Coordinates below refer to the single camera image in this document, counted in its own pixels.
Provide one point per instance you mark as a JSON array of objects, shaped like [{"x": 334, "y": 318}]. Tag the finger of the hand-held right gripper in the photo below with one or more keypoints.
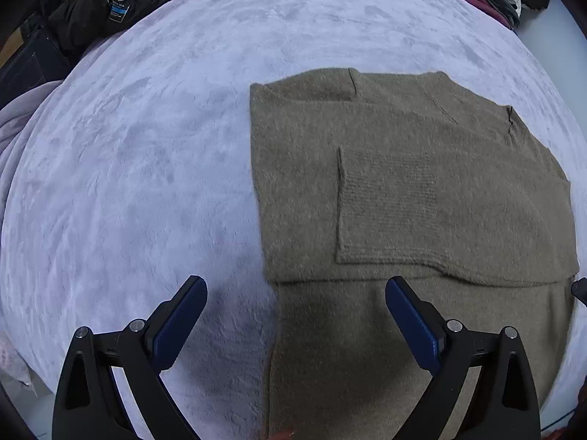
[{"x": 580, "y": 291}]

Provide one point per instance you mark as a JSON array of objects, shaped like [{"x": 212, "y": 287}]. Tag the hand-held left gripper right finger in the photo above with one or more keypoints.
[{"x": 412, "y": 325}]

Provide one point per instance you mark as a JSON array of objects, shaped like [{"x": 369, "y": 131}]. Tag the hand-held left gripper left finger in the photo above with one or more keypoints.
[{"x": 181, "y": 323}]

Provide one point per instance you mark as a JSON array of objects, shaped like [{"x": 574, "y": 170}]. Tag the brown knit sweater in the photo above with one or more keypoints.
[{"x": 412, "y": 192}]

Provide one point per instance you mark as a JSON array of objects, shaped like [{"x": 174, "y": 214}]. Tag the lilac fleece blanket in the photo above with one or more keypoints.
[{"x": 160, "y": 146}]

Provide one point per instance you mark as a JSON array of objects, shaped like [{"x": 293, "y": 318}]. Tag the crumpled mauve blanket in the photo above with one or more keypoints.
[{"x": 23, "y": 137}]

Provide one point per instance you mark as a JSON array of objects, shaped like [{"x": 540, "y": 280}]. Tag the dark blue jeans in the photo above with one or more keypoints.
[{"x": 32, "y": 68}]

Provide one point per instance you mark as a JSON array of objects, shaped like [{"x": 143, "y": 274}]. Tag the black jacket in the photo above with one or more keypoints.
[{"x": 87, "y": 13}]

